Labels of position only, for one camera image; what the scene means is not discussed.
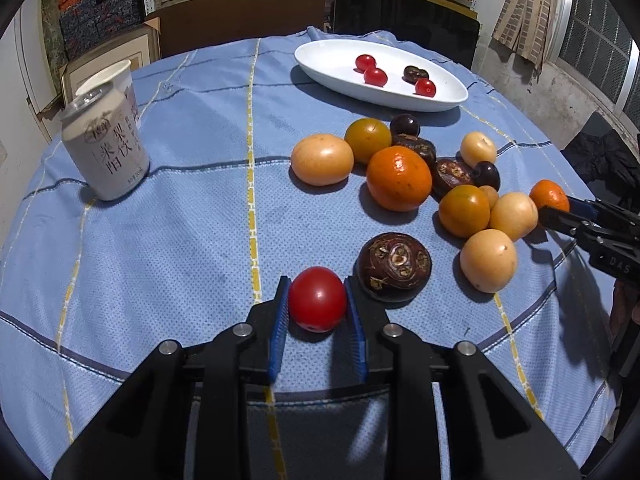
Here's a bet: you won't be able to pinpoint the window with metal grille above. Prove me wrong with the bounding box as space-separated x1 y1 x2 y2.
555 0 640 116

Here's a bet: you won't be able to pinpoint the beige drink can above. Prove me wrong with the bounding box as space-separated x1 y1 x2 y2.
60 82 151 202

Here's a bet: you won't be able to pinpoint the small pale yellow fruit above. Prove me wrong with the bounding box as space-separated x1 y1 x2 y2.
460 131 498 169

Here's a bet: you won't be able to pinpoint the white paper cup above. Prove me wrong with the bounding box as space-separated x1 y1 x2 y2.
75 59 140 128

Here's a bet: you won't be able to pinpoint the stack of patterned fabrics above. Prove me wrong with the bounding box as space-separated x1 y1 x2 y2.
57 0 143 61

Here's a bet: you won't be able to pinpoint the large bright orange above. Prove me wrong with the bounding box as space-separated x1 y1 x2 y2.
366 145 433 212

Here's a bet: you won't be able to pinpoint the dark purple plum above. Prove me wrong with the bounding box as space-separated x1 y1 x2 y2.
389 114 421 137
472 161 501 192

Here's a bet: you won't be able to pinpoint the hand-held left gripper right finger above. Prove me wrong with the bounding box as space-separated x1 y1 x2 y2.
343 276 583 480

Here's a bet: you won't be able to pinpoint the hanging cardboard strips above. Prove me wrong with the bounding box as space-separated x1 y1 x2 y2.
492 0 566 73

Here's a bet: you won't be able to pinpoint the small orange mandarin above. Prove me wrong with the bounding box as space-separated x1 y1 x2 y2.
528 179 571 214

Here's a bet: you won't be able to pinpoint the blue checked tablecloth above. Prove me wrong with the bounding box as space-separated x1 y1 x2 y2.
0 26 621 480

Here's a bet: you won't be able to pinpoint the large pale yellow fruit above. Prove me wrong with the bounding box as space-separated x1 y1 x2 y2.
290 133 355 187

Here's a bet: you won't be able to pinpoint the black cloth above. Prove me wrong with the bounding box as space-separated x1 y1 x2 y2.
560 112 640 206

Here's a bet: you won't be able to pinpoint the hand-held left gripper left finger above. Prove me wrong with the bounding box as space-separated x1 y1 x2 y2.
51 275 292 480

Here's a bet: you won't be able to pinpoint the white oval plate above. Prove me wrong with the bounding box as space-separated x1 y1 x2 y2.
293 39 469 112

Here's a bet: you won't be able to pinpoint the large red tomato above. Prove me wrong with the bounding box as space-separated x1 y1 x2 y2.
287 266 348 333

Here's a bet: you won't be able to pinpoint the greenish yellow orange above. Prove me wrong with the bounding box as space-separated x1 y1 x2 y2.
344 117 392 165

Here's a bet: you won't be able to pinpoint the brown board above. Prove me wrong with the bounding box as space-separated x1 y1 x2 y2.
145 0 331 61

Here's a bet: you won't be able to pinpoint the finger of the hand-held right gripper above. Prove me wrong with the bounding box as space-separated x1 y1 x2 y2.
565 196 640 228
538 206 608 253

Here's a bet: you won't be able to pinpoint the large dark water chestnut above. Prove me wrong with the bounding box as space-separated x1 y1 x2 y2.
356 232 433 304

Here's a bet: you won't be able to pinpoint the wooden picture frame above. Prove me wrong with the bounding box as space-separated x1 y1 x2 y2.
60 16 162 103

